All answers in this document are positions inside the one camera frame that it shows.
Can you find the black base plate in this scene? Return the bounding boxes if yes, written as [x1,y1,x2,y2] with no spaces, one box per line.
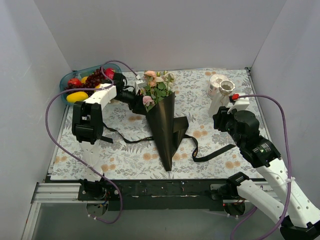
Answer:
[77,178,257,211]

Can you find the dark red grapes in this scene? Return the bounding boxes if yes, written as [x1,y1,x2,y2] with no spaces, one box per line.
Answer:
[60,68,105,91]

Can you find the floral table mat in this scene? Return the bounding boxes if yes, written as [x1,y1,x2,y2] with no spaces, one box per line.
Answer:
[50,69,272,180]

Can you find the pink dragon fruit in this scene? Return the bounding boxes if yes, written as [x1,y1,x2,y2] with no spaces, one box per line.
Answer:
[104,68,116,79]

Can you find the white ceramic vase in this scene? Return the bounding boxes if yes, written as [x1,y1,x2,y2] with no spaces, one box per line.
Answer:
[208,80,235,117]

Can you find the purple cable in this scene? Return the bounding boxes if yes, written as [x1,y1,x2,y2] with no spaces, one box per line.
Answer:
[44,59,141,225]
[229,94,293,240]

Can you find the small orange fruit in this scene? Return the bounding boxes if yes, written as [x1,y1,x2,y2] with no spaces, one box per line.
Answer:
[81,76,88,84]

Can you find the red apple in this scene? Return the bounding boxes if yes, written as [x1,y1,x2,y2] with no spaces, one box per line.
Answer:
[67,78,82,87]

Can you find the yellow mango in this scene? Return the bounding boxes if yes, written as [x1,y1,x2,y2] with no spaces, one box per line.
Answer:
[66,91,89,104]

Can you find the pink flower bouquet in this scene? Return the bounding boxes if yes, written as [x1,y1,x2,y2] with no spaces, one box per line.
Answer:
[139,70,176,112]

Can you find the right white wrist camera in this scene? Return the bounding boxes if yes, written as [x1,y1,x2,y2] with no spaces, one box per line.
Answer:
[227,92,250,114]

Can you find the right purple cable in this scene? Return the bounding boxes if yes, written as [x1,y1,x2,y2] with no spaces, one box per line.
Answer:
[229,94,293,240]

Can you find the black paper cone wrapper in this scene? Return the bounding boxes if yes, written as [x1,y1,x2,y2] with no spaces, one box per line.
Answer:
[146,93,189,172]

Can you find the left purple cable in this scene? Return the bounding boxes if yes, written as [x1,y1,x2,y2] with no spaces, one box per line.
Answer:
[44,59,141,225]

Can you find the black ribbon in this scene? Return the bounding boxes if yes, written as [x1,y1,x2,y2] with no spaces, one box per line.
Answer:
[101,124,237,163]

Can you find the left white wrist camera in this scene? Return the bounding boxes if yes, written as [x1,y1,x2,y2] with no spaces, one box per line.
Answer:
[134,75,147,94]

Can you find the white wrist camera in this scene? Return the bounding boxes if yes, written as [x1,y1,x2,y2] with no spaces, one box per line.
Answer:
[134,75,147,94]
[227,92,250,114]

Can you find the aluminium rail frame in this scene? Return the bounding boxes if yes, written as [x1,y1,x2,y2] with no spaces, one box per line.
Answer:
[21,66,313,240]

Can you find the teal plastic fruit basket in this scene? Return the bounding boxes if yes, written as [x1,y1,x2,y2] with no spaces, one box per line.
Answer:
[59,63,128,106]

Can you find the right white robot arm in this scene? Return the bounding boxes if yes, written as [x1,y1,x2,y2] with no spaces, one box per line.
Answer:
[213,106,320,240]

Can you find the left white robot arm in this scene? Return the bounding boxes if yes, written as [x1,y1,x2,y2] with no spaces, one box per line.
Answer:
[71,72,147,182]

